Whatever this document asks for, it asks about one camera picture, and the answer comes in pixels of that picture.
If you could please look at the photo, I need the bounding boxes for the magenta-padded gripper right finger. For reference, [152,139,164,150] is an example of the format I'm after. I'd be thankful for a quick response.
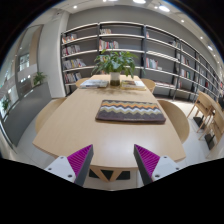
[133,144,183,187]

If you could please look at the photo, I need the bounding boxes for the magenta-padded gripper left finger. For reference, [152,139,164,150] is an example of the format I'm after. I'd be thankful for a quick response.
[44,144,94,187]

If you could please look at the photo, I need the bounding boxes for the zigzag-patterned brown towel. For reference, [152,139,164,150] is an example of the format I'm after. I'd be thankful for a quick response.
[95,99,167,125]

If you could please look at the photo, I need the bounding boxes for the round-backed wooden chair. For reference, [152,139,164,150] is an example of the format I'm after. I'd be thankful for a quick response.
[75,77,91,88]
[140,77,157,94]
[156,98,191,145]

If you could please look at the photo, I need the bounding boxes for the yellow-covered book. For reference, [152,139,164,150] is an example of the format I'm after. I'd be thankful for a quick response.
[119,79,147,91]

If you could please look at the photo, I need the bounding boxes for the white open magazine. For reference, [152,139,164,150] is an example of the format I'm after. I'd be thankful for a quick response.
[79,78,110,89]

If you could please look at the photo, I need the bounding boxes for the small green plant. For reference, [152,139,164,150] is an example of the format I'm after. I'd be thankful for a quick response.
[32,71,48,87]
[0,96,12,116]

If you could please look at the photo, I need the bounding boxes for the green potted plant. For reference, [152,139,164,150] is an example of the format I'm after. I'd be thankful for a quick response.
[91,49,139,87]

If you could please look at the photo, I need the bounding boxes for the grey bookshelf unit with books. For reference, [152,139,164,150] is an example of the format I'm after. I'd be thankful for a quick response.
[59,21,224,104]

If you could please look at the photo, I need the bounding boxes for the group of ceiling lights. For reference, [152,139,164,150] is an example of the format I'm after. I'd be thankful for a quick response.
[71,0,214,51]

